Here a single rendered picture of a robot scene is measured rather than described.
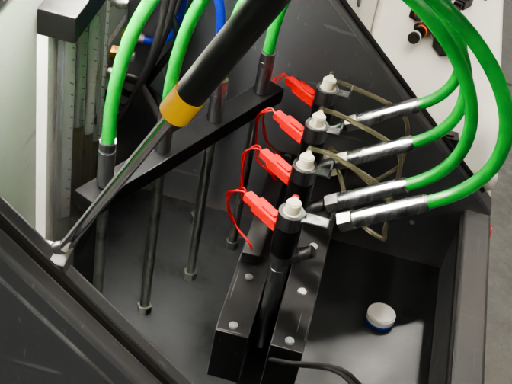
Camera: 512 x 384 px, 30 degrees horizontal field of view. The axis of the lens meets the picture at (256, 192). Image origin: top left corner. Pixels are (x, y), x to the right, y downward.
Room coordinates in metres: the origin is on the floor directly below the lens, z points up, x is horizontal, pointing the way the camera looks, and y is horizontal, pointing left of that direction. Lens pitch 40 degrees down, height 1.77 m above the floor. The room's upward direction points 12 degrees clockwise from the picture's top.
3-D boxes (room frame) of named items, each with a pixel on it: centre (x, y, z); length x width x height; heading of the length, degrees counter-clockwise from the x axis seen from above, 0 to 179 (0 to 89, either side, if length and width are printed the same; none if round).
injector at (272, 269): (0.74, -0.05, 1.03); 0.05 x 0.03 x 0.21; 85
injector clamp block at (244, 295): (0.86, -0.05, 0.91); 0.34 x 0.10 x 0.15; 175
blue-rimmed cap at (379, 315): (0.91, -0.20, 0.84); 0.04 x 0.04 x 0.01
